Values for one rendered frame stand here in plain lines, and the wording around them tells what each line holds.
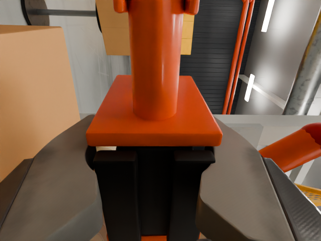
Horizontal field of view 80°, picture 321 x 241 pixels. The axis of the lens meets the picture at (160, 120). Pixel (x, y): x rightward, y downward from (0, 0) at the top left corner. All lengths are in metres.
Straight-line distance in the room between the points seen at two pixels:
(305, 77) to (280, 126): 4.58
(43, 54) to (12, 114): 0.08
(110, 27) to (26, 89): 1.71
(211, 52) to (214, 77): 1.39
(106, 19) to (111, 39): 0.18
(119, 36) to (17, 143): 1.77
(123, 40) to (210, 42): 9.33
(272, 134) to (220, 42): 9.93
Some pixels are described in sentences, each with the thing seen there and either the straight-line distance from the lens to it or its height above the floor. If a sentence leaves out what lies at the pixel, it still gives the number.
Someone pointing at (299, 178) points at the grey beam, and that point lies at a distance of 3.44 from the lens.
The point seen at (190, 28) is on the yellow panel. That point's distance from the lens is 7.49.
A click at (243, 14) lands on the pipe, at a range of 8.28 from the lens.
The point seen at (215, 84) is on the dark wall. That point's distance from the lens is 11.71.
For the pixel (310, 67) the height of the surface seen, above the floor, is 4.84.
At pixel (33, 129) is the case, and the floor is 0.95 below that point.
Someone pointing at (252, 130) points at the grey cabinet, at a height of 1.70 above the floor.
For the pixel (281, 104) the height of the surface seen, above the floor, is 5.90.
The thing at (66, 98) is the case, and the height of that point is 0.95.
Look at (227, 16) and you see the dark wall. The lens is 11.18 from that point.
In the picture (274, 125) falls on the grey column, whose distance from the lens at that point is 1.47.
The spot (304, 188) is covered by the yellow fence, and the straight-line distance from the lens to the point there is 1.61.
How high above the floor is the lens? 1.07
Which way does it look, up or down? 2 degrees up
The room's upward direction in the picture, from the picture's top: 90 degrees clockwise
